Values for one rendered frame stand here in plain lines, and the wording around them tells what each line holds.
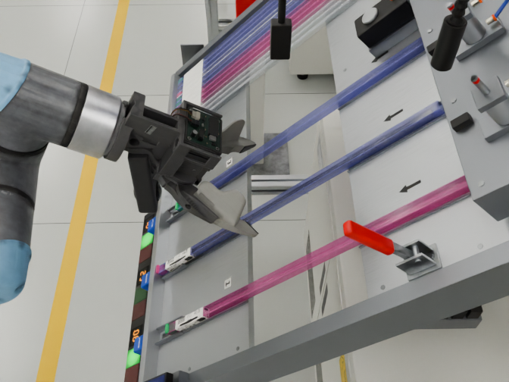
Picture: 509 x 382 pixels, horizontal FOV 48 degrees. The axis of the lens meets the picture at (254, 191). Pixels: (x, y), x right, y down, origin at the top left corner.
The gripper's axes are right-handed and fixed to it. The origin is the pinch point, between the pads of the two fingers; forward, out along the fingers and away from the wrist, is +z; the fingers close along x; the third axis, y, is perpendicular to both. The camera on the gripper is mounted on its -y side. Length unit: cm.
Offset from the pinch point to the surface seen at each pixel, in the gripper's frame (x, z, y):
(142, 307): -3.1, -2.4, -32.8
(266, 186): 49, 35, -51
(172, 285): -3.0, -1.0, -23.7
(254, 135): 83, 41, -66
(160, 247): 4.3, -2.8, -25.4
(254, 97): 83, 32, -51
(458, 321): -6.0, 43.5, -7.4
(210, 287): -7.0, 1.3, -14.7
